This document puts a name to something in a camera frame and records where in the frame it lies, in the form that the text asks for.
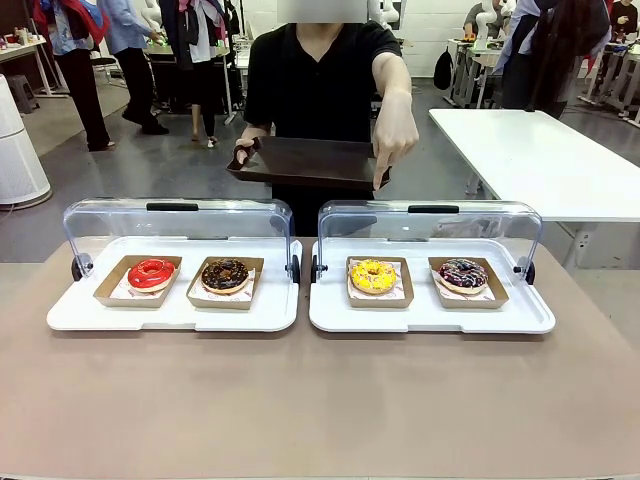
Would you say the person's right hand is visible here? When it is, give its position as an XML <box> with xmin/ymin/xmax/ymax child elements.
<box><xmin>234</xmin><ymin>137</ymin><xmax>262</xmax><ymax>166</ymax></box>

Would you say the person's left hand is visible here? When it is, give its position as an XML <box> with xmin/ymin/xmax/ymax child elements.
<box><xmin>372</xmin><ymin>88</ymin><xmax>420</xmax><ymax>192</ymax></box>

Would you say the dark brown serving tray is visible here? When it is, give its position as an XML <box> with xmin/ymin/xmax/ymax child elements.
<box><xmin>225</xmin><ymin>135</ymin><xmax>392</xmax><ymax>192</ymax></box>

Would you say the yellow sprinkled donut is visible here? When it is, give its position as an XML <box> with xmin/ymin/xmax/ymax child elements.
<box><xmin>349</xmin><ymin>258</ymin><xmax>398</xmax><ymax>296</ymax></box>

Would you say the person's right forearm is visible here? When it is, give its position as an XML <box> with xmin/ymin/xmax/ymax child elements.
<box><xmin>239</xmin><ymin>122</ymin><xmax>274</xmax><ymax>146</ymax></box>

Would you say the person's left forearm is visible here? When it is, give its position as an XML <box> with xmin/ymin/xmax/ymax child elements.
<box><xmin>372</xmin><ymin>51</ymin><xmax>414</xmax><ymax>97</ymax></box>

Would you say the person torso black shirt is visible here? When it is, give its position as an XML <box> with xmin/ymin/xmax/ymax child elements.
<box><xmin>243</xmin><ymin>19</ymin><xmax>404</xmax><ymax>239</ymax></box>

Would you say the chocolate sprinkled donut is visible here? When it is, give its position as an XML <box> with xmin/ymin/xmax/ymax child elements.
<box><xmin>200</xmin><ymin>257</ymin><xmax>250</xmax><ymax>295</ymax></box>

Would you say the chocolate donut in box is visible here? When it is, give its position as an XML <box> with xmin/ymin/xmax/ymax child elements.
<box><xmin>185</xmin><ymin>255</ymin><xmax>265</xmax><ymax>311</ymax></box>

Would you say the purple glazed striped donut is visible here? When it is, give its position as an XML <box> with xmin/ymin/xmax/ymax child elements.
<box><xmin>438</xmin><ymin>257</ymin><xmax>488</xmax><ymax>295</ymax></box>

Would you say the red glazed donut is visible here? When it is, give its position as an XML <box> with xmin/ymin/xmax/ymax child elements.
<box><xmin>127</xmin><ymin>257</ymin><xmax>176</xmax><ymax>294</ymax></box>

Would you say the red donut in box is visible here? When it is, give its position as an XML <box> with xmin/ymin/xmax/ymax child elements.
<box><xmin>92</xmin><ymin>254</ymin><xmax>183</xmax><ymax>309</ymax></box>

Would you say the black backpack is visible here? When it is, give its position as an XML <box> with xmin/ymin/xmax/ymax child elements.
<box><xmin>432</xmin><ymin>47</ymin><xmax>455</xmax><ymax>92</ymax></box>

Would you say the background robot workbench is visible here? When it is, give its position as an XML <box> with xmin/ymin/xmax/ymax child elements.
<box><xmin>447</xmin><ymin>37</ymin><xmax>507</xmax><ymax>110</ymax></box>

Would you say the bystander dark jacket white shirt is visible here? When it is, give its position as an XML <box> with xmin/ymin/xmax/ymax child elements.
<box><xmin>158</xmin><ymin>0</ymin><xmax>237</xmax><ymax>149</ymax></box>

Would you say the bystander grey shirt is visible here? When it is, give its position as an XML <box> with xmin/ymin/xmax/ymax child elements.
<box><xmin>462</xmin><ymin>1</ymin><xmax>502</xmax><ymax>40</ymax></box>

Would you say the bystander light blue shirt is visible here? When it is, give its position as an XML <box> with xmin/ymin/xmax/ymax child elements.
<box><xmin>97</xmin><ymin>0</ymin><xmax>171</xmax><ymax>136</ymax></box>

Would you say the large white table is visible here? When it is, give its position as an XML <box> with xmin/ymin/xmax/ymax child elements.
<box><xmin>428</xmin><ymin>108</ymin><xmax>640</xmax><ymax>271</ymax></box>

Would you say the white printed paper liner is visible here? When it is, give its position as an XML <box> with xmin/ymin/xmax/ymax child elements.
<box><xmin>348</xmin><ymin>259</ymin><xmax>407</xmax><ymax>302</ymax></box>
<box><xmin>192</xmin><ymin>268</ymin><xmax>257</xmax><ymax>304</ymax></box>
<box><xmin>109</xmin><ymin>277</ymin><xmax>169</xmax><ymax>301</ymax></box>
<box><xmin>433</xmin><ymin>267</ymin><xmax>497</xmax><ymax>303</ymax></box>

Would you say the black office chair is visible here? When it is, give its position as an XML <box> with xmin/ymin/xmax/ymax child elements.
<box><xmin>92</xmin><ymin>55</ymin><xmax>129</xmax><ymax>90</ymax></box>

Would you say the bystander long dark coat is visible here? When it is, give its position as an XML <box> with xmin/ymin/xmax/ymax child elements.
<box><xmin>492</xmin><ymin>0</ymin><xmax>614</xmax><ymax>120</ymax></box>

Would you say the bystander red blue jacket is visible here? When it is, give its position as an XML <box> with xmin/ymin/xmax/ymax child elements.
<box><xmin>32</xmin><ymin>0</ymin><xmax>117</xmax><ymax>153</ymax></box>

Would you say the white display tray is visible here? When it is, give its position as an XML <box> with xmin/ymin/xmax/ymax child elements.
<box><xmin>308</xmin><ymin>237</ymin><xmax>557</xmax><ymax>335</ymax></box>
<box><xmin>46</xmin><ymin>235</ymin><xmax>304</xmax><ymax>334</ymax></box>

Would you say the white cylindrical air purifier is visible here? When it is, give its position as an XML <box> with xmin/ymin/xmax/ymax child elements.
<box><xmin>0</xmin><ymin>73</ymin><xmax>53</xmax><ymax>206</ymax></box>

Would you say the grey plastic stool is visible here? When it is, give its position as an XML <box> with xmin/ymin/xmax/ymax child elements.
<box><xmin>5</xmin><ymin>74</ymin><xmax>41</xmax><ymax>114</ymax></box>

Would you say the white desk with clutter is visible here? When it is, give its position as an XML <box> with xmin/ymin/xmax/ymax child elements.
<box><xmin>0</xmin><ymin>27</ymin><xmax>69</xmax><ymax>99</ymax></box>

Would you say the clear display lid black handle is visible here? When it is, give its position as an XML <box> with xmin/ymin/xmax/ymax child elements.
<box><xmin>62</xmin><ymin>197</ymin><xmax>302</xmax><ymax>282</ymax></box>
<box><xmin>310</xmin><ymin>199</ymin><xmax>544</xmax><ymax>286</ymax></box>

